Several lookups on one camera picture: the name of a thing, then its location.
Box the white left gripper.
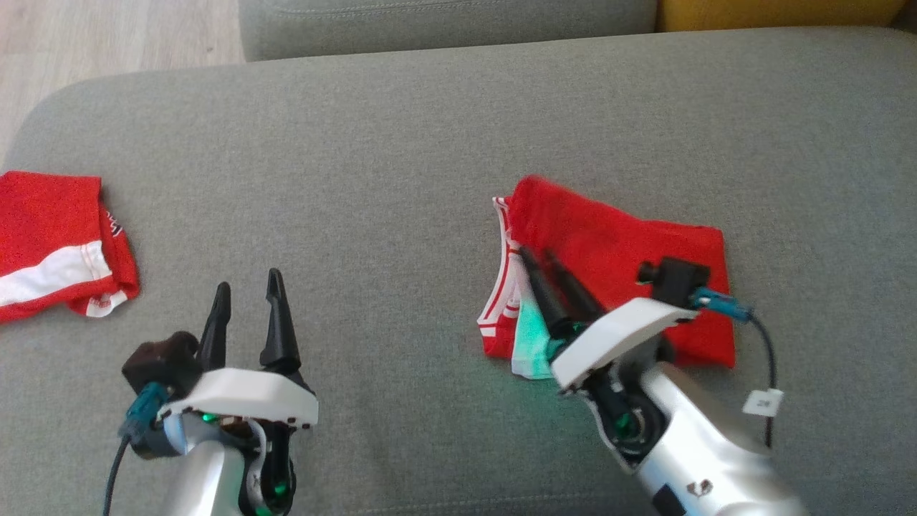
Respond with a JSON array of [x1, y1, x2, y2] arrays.
[[156, 269, 320, 429]]

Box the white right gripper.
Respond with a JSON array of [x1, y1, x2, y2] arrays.
[[517, 246, 699, 393]]

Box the red shorts with white stripe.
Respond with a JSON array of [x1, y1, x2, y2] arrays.
[[0, 171, 140, 325]]

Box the large grey sofa seat cushion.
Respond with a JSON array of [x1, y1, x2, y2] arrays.
[[0, 27, 917, 516]]

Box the large yellow sofa back cushion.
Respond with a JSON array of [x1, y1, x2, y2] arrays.
[[656, 0, 911, 33]]

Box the black cable teal connector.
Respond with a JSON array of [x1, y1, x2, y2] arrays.
[[691, 287, 778, 449], [104, 382, 169, 516]]

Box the white cable tag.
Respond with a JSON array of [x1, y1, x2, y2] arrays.
[[743, 389, 784, 417]]

